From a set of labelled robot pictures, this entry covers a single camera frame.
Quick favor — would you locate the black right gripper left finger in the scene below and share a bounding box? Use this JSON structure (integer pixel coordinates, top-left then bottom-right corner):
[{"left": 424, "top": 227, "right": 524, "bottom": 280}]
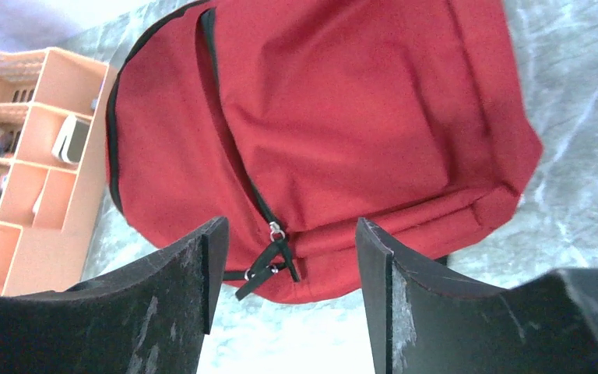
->
[{"left": 0, "top": 217, "right": 229, "bottom": 373}]

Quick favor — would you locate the white stapler in organizer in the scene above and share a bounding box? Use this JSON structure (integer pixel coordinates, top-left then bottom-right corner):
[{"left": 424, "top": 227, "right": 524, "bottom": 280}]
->
[{"left": 51, "top": 115, "right": 90, "bottom": 165}]

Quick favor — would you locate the red student backpack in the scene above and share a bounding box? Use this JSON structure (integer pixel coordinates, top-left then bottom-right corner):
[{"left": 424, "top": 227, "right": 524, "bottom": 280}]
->
[{"left": 106, "top": 1, "right": 543, "bottom": 304}]

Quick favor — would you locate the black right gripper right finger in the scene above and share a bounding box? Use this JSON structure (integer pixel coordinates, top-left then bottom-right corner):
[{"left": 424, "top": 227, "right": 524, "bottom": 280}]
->
[{"left": 355, "top": 218, "right": 598, "bottom": 373}]

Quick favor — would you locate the orange plastic desk organizer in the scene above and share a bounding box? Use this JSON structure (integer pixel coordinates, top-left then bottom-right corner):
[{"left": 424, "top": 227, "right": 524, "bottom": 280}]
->
[{"left": 0, "top": 47, "right": 116, "bottom": 296}]

